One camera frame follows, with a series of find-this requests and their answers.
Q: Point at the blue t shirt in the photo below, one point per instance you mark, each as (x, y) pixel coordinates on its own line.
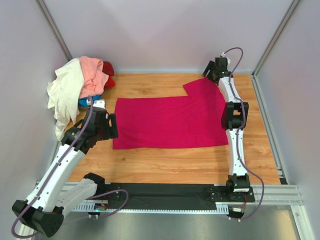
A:
(85, 102)

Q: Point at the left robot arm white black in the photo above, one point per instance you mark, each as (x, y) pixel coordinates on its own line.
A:
(45, 208)

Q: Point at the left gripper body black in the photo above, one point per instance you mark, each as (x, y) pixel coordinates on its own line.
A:
(103, 131)

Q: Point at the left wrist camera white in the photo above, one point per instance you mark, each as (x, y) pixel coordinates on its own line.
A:
(98, 103)

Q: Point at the aluminium corner post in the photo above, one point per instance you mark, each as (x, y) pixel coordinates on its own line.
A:
(294, 5)
(54, 28)

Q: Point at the magenta t shirt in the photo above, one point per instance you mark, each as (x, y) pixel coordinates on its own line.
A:
(175, 122)

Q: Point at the aluminium front rail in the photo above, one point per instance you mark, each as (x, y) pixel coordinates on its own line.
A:
(269, 194)

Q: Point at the light pink t shirt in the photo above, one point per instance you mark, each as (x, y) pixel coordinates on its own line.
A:
(94, 78)

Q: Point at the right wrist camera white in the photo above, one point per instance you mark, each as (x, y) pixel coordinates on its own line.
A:
(223, 55)

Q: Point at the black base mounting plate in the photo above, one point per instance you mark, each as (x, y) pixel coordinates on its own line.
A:
(193, 203)

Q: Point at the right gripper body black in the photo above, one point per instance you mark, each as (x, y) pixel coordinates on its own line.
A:
(215, 70)

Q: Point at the cream white t shirt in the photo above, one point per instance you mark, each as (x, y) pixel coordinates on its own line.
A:
(64, 94)

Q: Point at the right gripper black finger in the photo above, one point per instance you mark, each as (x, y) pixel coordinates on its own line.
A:
(209, 69)
(213, 76)

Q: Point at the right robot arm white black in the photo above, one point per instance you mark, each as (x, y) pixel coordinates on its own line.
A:
(233, 121)

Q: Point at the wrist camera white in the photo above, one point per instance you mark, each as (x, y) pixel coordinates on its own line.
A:
(223, 55)
(98, 103)

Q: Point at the dark red t shirt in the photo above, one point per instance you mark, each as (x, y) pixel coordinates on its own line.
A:
(108, 69)

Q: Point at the right aluminium corner post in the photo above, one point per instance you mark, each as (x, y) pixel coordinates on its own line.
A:
(294, 5)

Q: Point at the left aluminium corner post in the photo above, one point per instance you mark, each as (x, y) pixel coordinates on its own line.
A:
(54, 28)

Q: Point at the grey slotted cable duct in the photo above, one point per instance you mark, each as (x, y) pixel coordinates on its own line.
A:
(95, 207)

